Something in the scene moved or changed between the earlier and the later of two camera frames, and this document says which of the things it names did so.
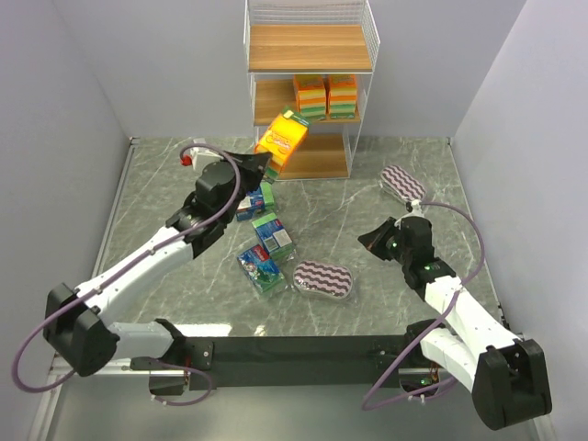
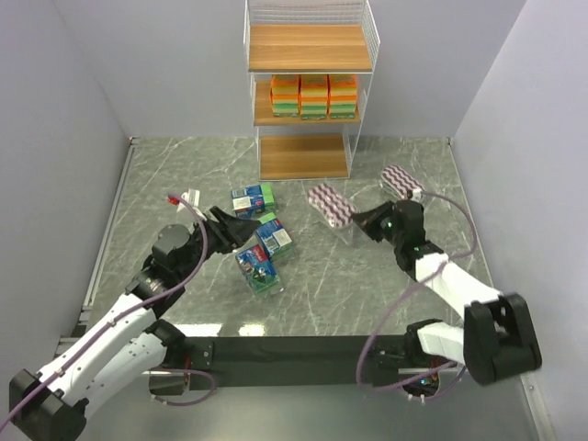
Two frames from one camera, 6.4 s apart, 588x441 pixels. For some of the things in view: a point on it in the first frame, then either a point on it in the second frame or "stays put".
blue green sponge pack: x=273 y=236 stays put
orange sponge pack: x=310 y=96 stays put
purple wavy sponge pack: x=401 y=185 stays put
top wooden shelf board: x=308 y=49 stays put
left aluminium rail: x=98 y=258 stays put
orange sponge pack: x=343 y=96 stays put
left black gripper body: x=248 y=170 → x=220 y=231
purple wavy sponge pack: x=323 y=278 → x=333 y=209
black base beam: x=297 y=361 stays put
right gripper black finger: x=378 y=241 → x=375 y=220
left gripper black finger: x=257 y=162 → x=235 y=230
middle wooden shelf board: x=272 y=95 stays put
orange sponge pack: x=283 y=138 → x=285 y=95
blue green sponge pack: x=259 y=266 stays put
